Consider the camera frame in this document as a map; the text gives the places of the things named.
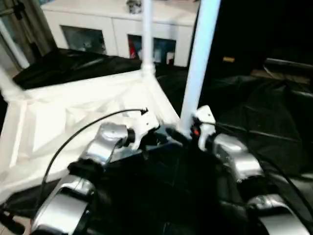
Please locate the white plastic table leg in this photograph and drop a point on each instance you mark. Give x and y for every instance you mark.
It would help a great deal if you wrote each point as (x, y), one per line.
(9, 85)
(198, 58)
(147, 34)

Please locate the white plastic table top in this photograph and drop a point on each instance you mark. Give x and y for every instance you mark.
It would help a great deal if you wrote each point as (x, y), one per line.
(63, 112)

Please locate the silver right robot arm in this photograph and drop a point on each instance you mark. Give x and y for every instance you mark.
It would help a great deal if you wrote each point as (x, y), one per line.
(234, 159)

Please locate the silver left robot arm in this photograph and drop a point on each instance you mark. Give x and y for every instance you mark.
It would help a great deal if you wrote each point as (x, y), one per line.
(105, 144)

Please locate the small yellow label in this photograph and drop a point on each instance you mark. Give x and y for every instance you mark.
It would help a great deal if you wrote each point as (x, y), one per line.
(228, 59)

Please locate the red bottle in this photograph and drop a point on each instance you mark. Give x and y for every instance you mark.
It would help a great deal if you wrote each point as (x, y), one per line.
(131, 51)

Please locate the white glass-door cabinet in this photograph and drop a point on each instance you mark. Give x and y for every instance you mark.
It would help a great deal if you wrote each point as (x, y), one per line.
(98, 22)

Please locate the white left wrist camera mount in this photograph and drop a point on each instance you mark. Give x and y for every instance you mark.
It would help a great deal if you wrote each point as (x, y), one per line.
(145, 125)

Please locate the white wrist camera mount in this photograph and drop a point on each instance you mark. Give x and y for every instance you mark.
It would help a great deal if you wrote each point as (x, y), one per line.
(203, 117)
(145, 125)

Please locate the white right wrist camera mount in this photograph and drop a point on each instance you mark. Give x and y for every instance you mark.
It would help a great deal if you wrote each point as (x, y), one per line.
(203, 117)

